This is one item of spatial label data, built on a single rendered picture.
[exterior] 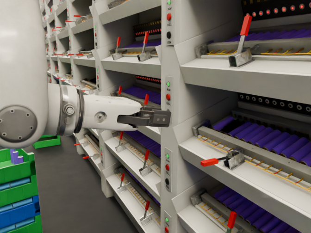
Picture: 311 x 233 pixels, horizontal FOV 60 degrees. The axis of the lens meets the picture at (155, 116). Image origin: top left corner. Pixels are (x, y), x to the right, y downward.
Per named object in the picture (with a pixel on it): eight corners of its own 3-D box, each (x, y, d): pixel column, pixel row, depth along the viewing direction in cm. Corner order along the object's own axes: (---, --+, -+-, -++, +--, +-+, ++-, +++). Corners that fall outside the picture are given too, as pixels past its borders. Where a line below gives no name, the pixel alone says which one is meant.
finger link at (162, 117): (145, 111, 46) (178, 113, 50) (138, 107, 49) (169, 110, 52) (143, 129, 47) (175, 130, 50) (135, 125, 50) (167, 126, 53)
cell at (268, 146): (291, 140, 56) (269, 156, 54) (283, 137, 57) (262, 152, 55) (289, 132, 55) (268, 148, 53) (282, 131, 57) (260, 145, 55)
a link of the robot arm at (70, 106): (64, 87, 40) (84, 89, 41) (56, 82, 47) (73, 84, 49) (58, 142, 41) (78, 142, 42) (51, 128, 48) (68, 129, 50)
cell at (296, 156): (320, 149, 50) (297, 167, 48) (311, 146, 52) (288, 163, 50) (319, 141, 50) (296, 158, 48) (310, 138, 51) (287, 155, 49)
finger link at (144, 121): (139, 120, 42) (156, 118, 47) (101, 111, 46) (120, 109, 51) (138, 127, 42) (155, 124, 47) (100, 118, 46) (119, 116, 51)
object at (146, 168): (164, 208, 84) (150, 173, 79) (107, 149, 137) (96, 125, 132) (214, 175, 91) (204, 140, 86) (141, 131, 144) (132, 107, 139)
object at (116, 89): (165, 147, 80) (150, 106, 75) (105, 110, 132) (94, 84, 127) (217, 117, 87) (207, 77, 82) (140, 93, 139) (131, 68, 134)
